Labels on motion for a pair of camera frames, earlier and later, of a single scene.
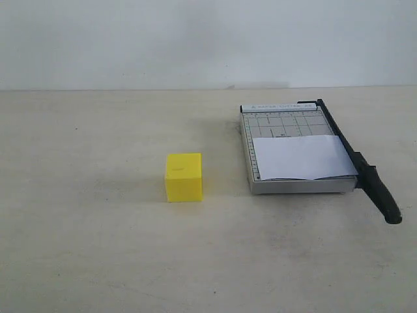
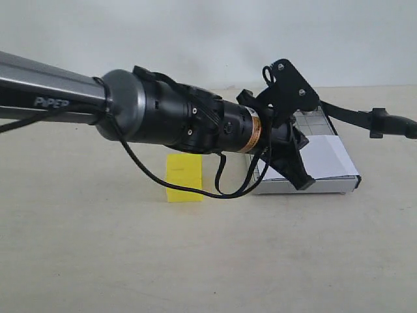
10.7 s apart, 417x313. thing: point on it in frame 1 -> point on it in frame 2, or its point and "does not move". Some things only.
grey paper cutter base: [283, 120] does not move
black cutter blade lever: [368, 178] -> [377, 121]
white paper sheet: [310, 157] does not move
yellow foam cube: [184, 177] does not move
